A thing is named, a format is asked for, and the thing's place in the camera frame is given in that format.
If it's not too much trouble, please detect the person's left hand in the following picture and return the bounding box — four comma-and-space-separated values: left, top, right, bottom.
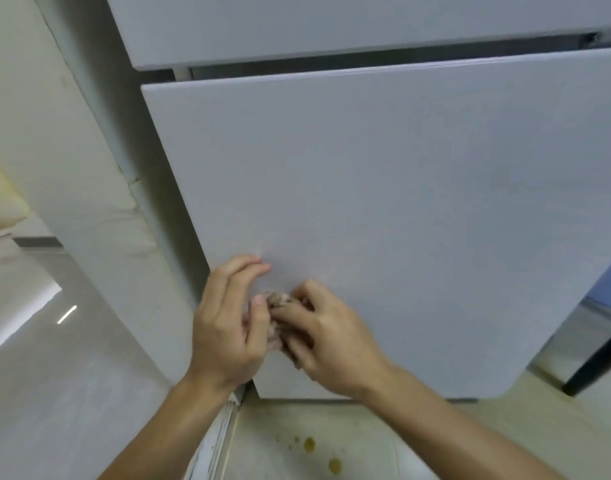
187, 255, 272, 394

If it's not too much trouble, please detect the person's right hand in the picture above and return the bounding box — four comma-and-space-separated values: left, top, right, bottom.
270, 281, 397, 400

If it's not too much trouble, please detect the grey cleaning cloth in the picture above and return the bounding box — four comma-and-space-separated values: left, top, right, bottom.
243, 291, 307, 366

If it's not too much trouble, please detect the person's right forearm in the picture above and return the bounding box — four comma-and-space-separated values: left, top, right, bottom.
356, 364, 554, 480

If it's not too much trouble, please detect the person's left forearm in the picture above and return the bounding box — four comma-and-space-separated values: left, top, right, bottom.
98, 372, 247, 480

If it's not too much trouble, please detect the large grey fridge door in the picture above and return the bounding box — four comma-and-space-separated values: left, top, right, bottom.
141, 47, 611, 401

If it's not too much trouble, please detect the grey fridge body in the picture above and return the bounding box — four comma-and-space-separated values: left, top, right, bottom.
33, 0, 258, 395

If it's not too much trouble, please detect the pale yellow cushion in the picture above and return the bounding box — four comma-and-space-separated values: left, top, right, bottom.
0, 155, 31, 233

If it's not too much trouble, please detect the small grey fridge door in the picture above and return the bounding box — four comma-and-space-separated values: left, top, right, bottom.
104, 0, 611, 72

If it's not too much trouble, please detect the black furniture leg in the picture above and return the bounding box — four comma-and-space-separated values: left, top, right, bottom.
562, 322, 611, 397

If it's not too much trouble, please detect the blue plastic bin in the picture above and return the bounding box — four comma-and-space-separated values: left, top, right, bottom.
583, 239, 611, 311

